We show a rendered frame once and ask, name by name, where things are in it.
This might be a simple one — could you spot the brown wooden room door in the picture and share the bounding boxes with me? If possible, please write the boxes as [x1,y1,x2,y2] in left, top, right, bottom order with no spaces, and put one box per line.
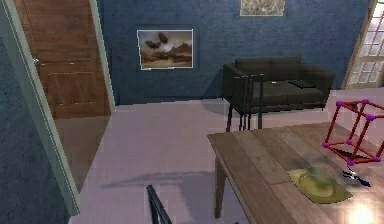
[13,0,112,120]

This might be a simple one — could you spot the olive green square plate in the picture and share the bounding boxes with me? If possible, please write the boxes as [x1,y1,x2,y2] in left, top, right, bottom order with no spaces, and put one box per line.
[287,166,354,205]

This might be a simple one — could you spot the framed brown landscape picture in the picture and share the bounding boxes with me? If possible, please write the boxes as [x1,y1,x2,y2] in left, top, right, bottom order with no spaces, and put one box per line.
[136,28,195,71]

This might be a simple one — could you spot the red cube frame sculpture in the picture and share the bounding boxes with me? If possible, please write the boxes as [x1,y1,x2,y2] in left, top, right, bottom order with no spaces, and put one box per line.
[321,98,384,167]

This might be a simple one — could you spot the white paned window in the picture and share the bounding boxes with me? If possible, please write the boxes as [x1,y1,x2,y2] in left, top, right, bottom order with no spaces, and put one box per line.
[341,0,384,90]

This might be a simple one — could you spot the dark book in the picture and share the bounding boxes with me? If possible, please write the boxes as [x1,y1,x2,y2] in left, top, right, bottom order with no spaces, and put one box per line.
[288,79,317,90]

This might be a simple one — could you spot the black metal chair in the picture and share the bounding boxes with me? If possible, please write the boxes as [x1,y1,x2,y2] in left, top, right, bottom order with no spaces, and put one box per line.
[225,73,265,133]

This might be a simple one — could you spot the brown wooden table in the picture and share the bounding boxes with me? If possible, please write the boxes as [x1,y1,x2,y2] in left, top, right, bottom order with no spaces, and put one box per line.
[207,121,384,224]

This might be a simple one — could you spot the dark brown sofa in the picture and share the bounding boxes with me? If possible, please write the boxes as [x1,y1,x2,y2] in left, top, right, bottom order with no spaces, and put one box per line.
[222,56,336,116]

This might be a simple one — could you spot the framed beige picture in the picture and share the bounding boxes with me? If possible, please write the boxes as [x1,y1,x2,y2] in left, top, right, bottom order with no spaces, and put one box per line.
[239,0,286,17]

